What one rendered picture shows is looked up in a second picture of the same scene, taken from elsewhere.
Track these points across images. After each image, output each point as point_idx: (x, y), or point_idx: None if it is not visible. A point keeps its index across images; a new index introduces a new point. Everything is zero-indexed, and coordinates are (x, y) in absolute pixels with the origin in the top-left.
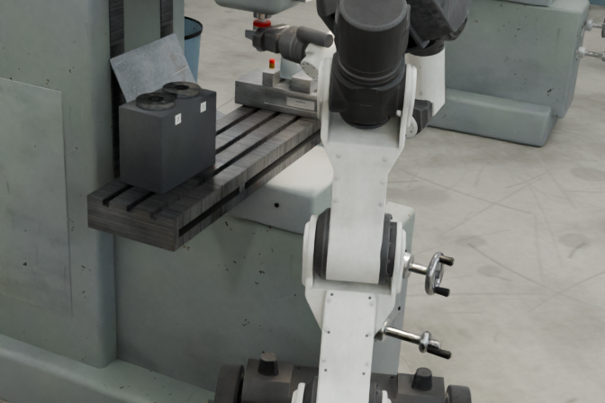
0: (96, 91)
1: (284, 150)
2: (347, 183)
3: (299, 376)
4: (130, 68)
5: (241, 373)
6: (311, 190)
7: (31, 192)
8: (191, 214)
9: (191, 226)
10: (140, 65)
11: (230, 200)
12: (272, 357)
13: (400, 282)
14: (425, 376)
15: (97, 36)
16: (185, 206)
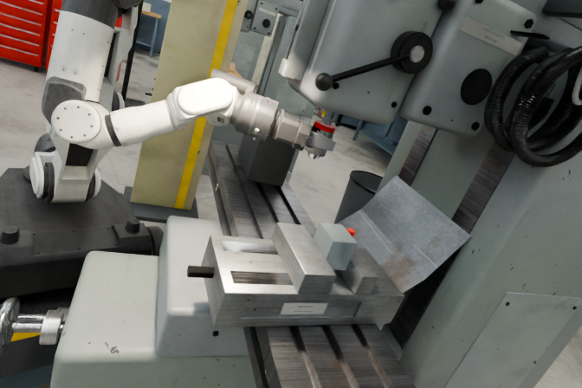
0: (378, 189)
1: (229, 221)
2: None
3: (112, 239)
4: (397, 197)
5: (151, 240)
6: (176, 219)
7: None
8: (211, 150)
9: (209, 157)
10: (405, 204)
11: (214, 182)
12: (132, 221)
13: None
14: (9, 226)
15: (399, 149)
16: (216, 146)
